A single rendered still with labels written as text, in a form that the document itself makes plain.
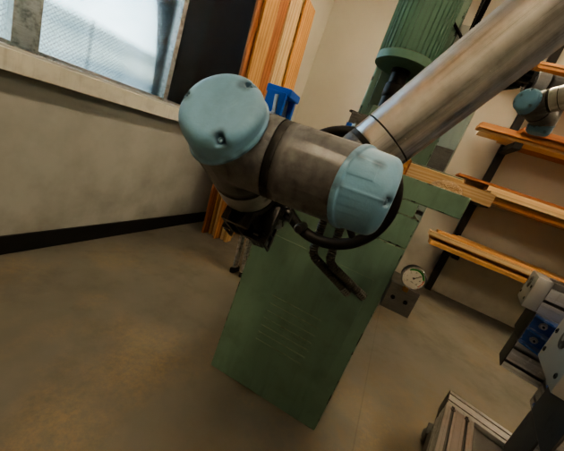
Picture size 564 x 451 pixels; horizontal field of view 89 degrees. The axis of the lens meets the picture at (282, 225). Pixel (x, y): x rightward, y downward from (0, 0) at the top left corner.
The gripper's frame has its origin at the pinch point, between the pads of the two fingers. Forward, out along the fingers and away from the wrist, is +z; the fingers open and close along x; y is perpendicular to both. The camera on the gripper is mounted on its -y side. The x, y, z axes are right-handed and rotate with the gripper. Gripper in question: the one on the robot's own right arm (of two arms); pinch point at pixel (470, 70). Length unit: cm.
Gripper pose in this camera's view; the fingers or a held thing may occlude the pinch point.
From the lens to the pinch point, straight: 143.8
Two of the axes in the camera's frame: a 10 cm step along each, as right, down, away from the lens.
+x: -3.3, 9.1, 2.6
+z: -8.8, -4.0, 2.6
